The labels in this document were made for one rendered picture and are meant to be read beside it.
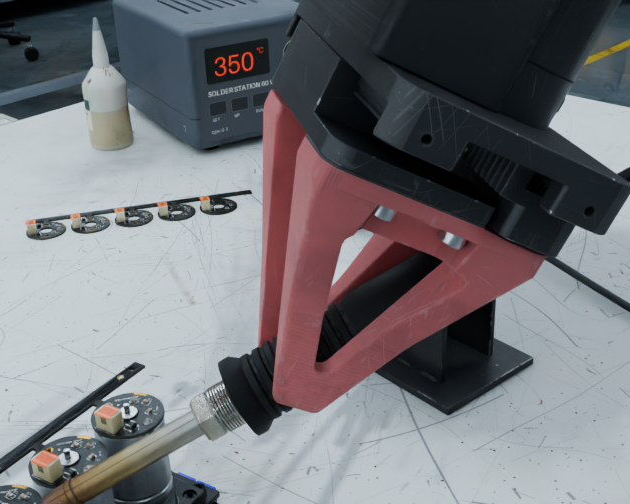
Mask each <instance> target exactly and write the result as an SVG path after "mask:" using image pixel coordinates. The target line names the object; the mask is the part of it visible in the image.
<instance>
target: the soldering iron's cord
mask: <svg viewBox="0 0 630 504"><path fill-rule="evenodd" d="M617 174H618V175H619V176H621V177H622V178H624V179H625V180H626V181H628V182H629V183H630V167H628V168H626V169H624V170H623V171H621V172H619V173H617ZM545 260H546V261H548V262H549V263H551V264H552V265H554V266H555V267H557V268H559V269H560V270H562V271H563V272H565V273H567V274H568V275H570V276H571V277H573V278H575V279H576V280H578V281H579V282H581V283H583V284H584V285H586V286H587V287H589V288H591V289H592V290H594V291H595V292H597V293H599V294H600V295H602V296H604V297H605V298H607V299H608V300H610V301H612V302H613V303H615V304H617V305H618V306H620V307H621V308H623V309H625V310H626V311H628V312H630V303H629V302H627V301H626V300H624V299H622V298H621V297H619V296H617V295H616V294H614V293H612V292H611V291H609V290H607V289H606V288H604V287H602V286H601V285H599V284H598V283H596V282H594V281H593V280H591V279H589V278H588V277H586V276H584V275H583V274H581V273H580V272H578V271H576V270H575V269H573V268H571V267H570V266H568V265H567V264H565V263H563V262H562V261H560V260H559V259H557V258H555V257H550V256H546V258H545Z"/></svg>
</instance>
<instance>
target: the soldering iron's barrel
mask: <svg viewBox="0 0 630 504"><path fill-rule="evenodd" d="M189 406H190V408H191V411H189V412H187V413H186V414H184V415H182V416H180V417H179V418H177V419H175V420H173V421H172V422H170V423H168V424H166V425H165V426H163V427H161V428H159V429H158V430H156V431H154V432H152V433H151V434H149V435H147V436H146V437H144V438H142V439H140V440H139V441H137V442H135V443H133V444H132V445H130V446H128V447H126V448H125V449H123V450H121V451H119V452H118V453H116V454H114V455H112V456H111V457H109V458H107V459H105V460H104V461H102V462H100V463H99V464H97V465H95V466H93V467H92V468H90V469H88V470H86V471H85V472H83V473H81V474H79V475H78V476H76V477H74V478H70V479H69V480H67V481H65V482H64V484H62V485H60V486H58V487H57V488H55V489H53V490H51V491H50V492H48V493H46V494H45V495H44V496H43V498H42V500H41V504H85V503H86V502H87V501H89V500H91V499H93V498H94V497H96V496H98V495H100V494H101V493H103V492H105V491H106V490H108V489H110V488H112V487H113V486H115V485H117V484H119V483H120V482H122V481H124V480H126V479H127V478H129V477H131V476H133V475H134V474H136V473H138V472H140V471H141V470H143V469H145V468H147V467H148V466H150V465H152V464H154V463H155V462H157V461H159V460H161V459H162V458H164V457H166V456H168V455H169V454H171V453H173V452H174V451H176V450H178V449H180V448H181V447H183V446H185V445H187V444H188V443H190V442H192V441H194V440H195V439H197V438H199V437H201V436H202V435H204V434H205V435H206V437H207V438H208V439H209V441H210V440H212V442H213V441H215V440H217V439H219V438H220V437H222V436H224V435H226V434H227V432H228V431H229V432H232V431H234V430H235V429H237V428H239V427H240V426H242V425H244V424H245V423H246V422H245V420H244V419H243V417H242V416H241V414H240V413H239V411H238V409H237V408H236V406H235V404H234V402H233V401H232V399H231V397H230V395H229V393H228V391H227V389H226V387H225V385H224V382H223V380H221V381H219V382H217V383H215V384H214V385H212V386H210V387H209V388H207V389H206V391H204V392H202V393H200V394H199V395H197V396H195V397H193V398H192V399H191V400H190V404H189Z"/></svg>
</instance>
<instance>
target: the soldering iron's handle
mask: <svg viewBox="0 0 630 504"><path fill-rule="evenodd" d="M442 262H443V261H442V260H440V259H438V258H436V257H434V256H432V255H429V254H427V253H424V252H422V251H421V252H419V253H417V254H415V255H413V256H412V257H410V258H408V259H406V260H405V261H403V262H401V263H399V264H398V265H396V266H394V267H392V268H390V269H389V270H387V271H385V272H383V273H382V274H380V275H378V276H376V277H375V278H373V279H371V280H369V281H367V282H366V283H364V284H362V285H360V286H359V287H357V288H355V289H353V290H352V291H350V292H348V293H347V294H346V296H345V297H344V298H343V299H342V300H341V301H340V303H339V304H337V305H335V304H334V303H333V304H331V305H329V306H328V310H327V311H325V313H324V317H323V321H322V327H321V333H320V338H319V344H318V350H317V356H316V361H315V362H324V361H326V360H328V359H329V358H330V357H331V356H333V355H334V354H335V353H336V352H337V351H338V350H340V349H341V348H342V347H343V346H344V345H346V344H347V343H348V342H349V341H350V340H351V339H353V338H354V337H355V336H356V335H357V334H359V333H360V332H361V331H362V330H363V329H364V328H366V327H367V326H368V325H369V324H370V323H372V322H373V321H374V320H375V319H376V318H377V317H379V316H380V315H381V314H382V313H383V312H384V311H386V310H387V309H388V308H389V307H390V306H392V305H393V304H394V303H395V302H396V301H397V300H399V299H400V298H401V297H402V296H403V295H405V294H406V293H407V292H408V291H409V290H410V289H412V288H413V287H414V286H415V285H416V284H417V283H419V282H420V281H421V280H422V279H423V278H425V277H426V276H427V275H428V274H429V273H430V272H432V271H433V270H434V269H435V268H436V267H438V266H439V265H440V264H441V263H442ZM276 344H277V336H275V337H274V338H273V342H270V341H267V342H265V343H263V344H262V348H261V349H260V348H259V347H256V348H254V349H253V350H251V354H250V355H249V354H248V353H246V354H244V355H242V356H241V357H240V358H237V357H229V356H228V357H226V358H224V359H222V360H221V361H219V362H218V369H219V372H220V375H221V378H222V380H223V382H224V385H225V387H226V389H227V391H228V393H229V395H230V397H231V399H232V401H233V402H234V404H235V406H236V408H237V409H238V411H239V413H240V414H241V416H242V417H243V419H244V420H245V422H246V423H247V424H248V426H249V427H250V428H251V430H252V431H253V432H254V433H255V434H256V435H258V436H260V435H262V434H264V433H266V432H267V431H269V429H270V427H271V425H272V423H273V420H274V419H277V418H279V417H280V416H282V412H283V411H284V412H286V413H287V412H289V411H291V410H292V409H293V407H290V406H286V405H283V404H279V403H277V402H276V401H275V400H274V398H273V395H272V388H273V377H274V366H275V355H276Z"/></svg>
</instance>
